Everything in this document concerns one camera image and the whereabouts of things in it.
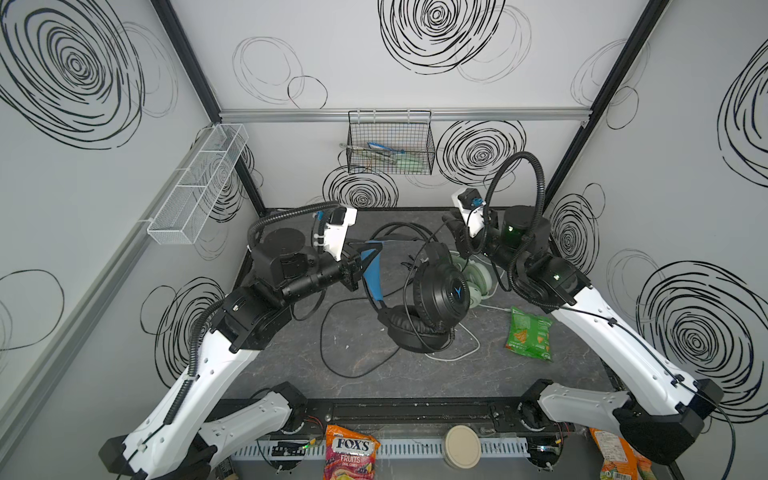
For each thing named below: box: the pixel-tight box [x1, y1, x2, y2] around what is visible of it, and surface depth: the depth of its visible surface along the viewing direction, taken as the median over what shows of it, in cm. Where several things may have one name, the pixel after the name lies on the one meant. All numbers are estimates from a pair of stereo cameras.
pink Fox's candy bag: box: [324, 425, 381, 480], surface depth 67 cm
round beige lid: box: [444, 424, 482, 469], surface depth 67 cm
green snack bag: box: [505, 306, 553, 362], surface depth 85 cm
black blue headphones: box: [360, 223, 471, 354], surface depth 44 cm
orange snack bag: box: [589, 428, 657, 480], surface depth 65 cm
